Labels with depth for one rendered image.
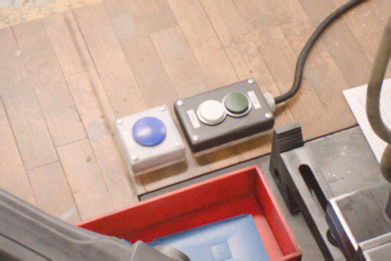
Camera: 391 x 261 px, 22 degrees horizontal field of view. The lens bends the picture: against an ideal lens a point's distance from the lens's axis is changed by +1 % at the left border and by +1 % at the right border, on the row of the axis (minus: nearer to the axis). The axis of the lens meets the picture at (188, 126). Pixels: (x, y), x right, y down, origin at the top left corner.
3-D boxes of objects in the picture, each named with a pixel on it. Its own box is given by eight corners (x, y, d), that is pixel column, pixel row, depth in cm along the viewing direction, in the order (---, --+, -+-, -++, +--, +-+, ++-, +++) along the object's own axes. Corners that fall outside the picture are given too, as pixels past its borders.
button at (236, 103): (220, 105, 121) (221, 95, 119) (242, 98, 122) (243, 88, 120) (229, 124, 119) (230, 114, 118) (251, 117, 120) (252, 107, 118)
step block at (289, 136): (268, 169, 118) (273, 127, 111) (291, 162, 119) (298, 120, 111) (290, 214, 115) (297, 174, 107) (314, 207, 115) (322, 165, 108)
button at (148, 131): (127, 130, 119) (127, 120, 117) (159, 120, 120) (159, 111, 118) (139, 156, 117) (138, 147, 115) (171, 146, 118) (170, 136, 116)
